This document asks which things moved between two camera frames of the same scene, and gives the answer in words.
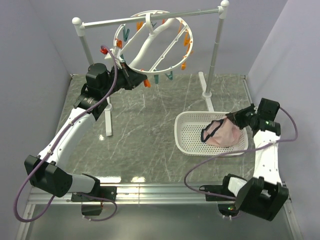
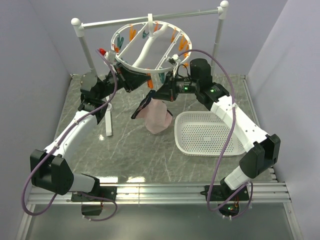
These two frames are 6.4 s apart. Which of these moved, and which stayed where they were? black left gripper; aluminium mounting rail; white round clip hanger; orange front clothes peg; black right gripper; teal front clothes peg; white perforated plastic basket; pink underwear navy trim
Moved: white round clip hanger; pink underwear navy trim; orange front clothes peg; black right gripper; teal front clothes peg
Stayed: black left gripper; aluminium mounting rail; white perforated plastic basket
